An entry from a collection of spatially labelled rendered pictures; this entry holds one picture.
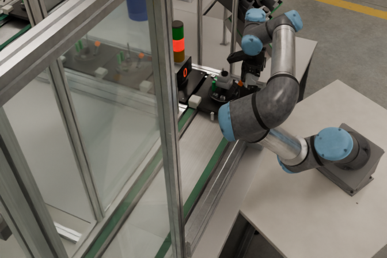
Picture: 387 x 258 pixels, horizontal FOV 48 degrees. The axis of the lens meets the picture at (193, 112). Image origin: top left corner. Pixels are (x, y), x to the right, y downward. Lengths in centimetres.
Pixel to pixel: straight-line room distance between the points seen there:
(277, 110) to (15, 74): 87
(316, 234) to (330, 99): 75
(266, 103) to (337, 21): 330
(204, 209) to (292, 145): 38
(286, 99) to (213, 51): 121
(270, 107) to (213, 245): 60
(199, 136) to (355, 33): 275
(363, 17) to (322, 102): 253
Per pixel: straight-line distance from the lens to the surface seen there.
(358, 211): 177
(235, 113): 126
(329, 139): 157
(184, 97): 194
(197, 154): 177
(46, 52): 51
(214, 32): 256
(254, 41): 154
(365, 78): 381
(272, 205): 171
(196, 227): 152
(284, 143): 146
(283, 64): 134
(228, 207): 169
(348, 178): 178
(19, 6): 283
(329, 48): 406
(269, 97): 123
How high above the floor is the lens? 225
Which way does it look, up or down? 43 degrees down
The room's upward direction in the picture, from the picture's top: 2 degrees counter-clockwise
